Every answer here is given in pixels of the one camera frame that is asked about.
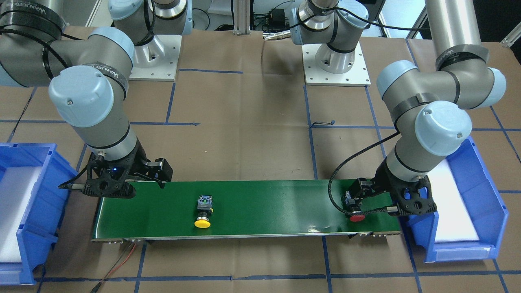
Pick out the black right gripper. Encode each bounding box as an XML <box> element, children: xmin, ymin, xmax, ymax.
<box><xmin>58</xmin><ymin>141</ymin><xmax>173</xmax><ymax>199</ymax></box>

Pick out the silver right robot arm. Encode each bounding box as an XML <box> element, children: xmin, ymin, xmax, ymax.
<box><xmin>1</xmin><ymin>0</ymin><xmax>192</xmax><ymax>199</ymax></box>

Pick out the blue bin with buttons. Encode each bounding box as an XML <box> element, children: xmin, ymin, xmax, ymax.
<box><xmin>406</xmin><ymin>137</ymin><xmax>509</xmax><ymax>263</ymax></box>

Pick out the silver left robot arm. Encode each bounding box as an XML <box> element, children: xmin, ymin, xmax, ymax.
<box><xmin>327</xmin><ymin>0</ymin><xmax>506</xmax><ymax>221</ymax></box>

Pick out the yellow push button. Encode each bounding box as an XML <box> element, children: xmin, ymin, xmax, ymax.
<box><xmin>194</xmin><ymin>195</ymin><xmax>213</xmax><ymax>228</ymax></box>

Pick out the white foam pad empty bin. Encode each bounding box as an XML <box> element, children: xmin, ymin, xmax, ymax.
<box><xmin>0</xmin><ymin>166</ymin><xmax>41</xmax><ymax>263</ymax></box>

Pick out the red push button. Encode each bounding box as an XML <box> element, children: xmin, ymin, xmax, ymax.
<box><xmin>346</xmin><ymin>197</ymin><xmax>365</xmax><ymax>222</ymax></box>

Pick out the aluminium frame post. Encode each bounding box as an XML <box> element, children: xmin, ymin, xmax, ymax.
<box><xmin>231</xmin><ymin>0</ymin><xmax>253</xmax><ymax>35</ymax></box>

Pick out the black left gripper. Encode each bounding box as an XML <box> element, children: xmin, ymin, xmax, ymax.
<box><xmin>343</xmin><ymin>162</ymin><xmax>437</xmax><ymax>216</ymax></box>

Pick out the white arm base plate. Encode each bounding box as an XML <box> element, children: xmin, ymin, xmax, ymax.
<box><xmin>302</xmin><ymin>43</ymin><xmax>372</xmax><ymax>87</ymax></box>
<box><xmin>129</xmin><ymin>35</ymin><xmax>182</xmax><ymax>81</ymax></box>

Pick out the white foam pad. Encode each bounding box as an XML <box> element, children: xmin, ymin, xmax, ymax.
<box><xmin>428</xmin><ymin>159</ymin><xmax>479</xmax><ymax>243</ymax></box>

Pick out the blue empty bin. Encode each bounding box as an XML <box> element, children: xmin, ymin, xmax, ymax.
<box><xmin>0</xmin><ymin>143</ymin><xmax>77</xmax><ymax>286</ymax></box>

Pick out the red black conveyor wire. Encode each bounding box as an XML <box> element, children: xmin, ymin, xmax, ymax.
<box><xmin>90</xmin><ymin>243</ymin><xmax>138</xmax><ymax>293</ymax></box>

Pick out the green conveyor belt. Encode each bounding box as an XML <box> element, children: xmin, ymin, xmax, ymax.
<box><xmin>92</xmin><ymin>180</ymin><xmax>401</xmax><ymax>242</ymax></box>

